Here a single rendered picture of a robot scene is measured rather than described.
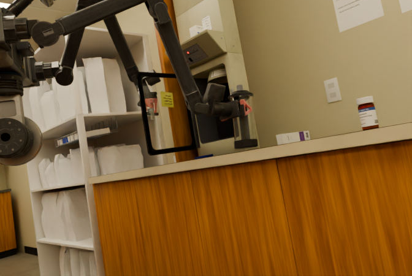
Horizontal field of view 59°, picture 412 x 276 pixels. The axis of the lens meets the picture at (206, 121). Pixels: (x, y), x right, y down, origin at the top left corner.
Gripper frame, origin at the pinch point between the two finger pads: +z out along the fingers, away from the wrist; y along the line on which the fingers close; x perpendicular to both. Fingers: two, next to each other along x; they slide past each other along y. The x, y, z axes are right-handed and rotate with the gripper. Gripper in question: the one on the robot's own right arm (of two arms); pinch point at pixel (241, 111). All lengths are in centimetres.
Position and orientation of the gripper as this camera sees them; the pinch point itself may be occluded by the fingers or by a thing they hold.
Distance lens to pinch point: 156.2
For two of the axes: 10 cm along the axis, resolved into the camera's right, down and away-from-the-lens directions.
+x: 0.9, 9.8, -1.5
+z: 7.2, 0.4, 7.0
